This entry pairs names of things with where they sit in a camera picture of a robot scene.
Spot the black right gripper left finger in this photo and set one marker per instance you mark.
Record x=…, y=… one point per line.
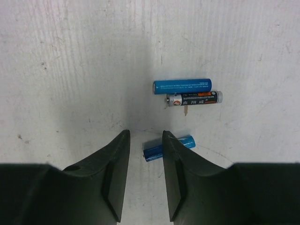
x=89, y=192

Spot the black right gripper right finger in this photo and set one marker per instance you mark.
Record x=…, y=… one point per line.
x=200, y=192

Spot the blue battery at edge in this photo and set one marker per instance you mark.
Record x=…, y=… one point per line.
x=156, y=152

